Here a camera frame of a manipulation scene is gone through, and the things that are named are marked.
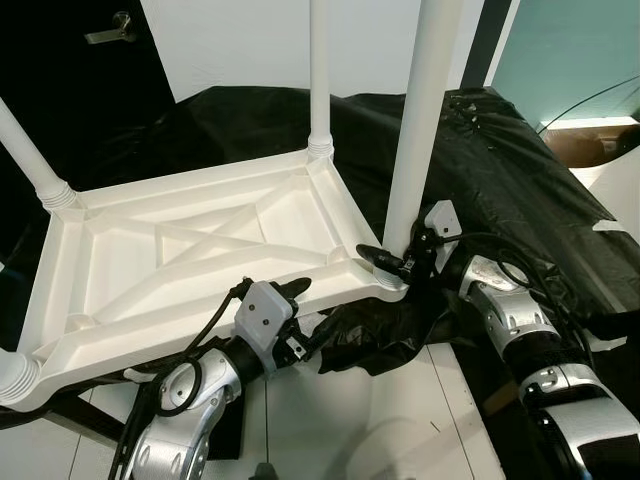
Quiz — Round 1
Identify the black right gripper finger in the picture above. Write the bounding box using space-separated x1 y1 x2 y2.
357 243 406 281

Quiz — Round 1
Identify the white plastic table leg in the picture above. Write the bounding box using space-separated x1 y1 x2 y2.
0 97 79 211
308 0 337 161
383 0 466 263
0 348 41 406

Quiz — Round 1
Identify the white plastic table top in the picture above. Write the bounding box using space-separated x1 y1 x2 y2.
0 150 411 413

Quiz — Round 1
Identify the black plastic sheet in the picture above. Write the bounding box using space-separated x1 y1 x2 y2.
0 85 640 381

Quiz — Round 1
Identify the brown cardboard box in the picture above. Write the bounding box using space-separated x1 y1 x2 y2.
545 125 636 166

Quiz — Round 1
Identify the black door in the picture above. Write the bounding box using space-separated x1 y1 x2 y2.
0 0 176 111

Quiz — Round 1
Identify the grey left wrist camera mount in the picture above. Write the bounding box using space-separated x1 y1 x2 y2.
235 280 296 373

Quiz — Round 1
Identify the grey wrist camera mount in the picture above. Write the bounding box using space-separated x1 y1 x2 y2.
235 280 296 373
422 200 463 263

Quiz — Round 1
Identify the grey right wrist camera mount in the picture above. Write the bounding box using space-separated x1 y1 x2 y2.
422 200 463 263

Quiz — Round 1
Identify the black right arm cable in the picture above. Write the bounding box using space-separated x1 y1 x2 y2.
440 232 571 381

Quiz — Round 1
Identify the thin black wall cable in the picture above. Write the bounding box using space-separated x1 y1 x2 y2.
540 75 640 131

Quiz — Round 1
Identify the metal door handle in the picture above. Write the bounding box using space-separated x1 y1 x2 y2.
85 12 139 46

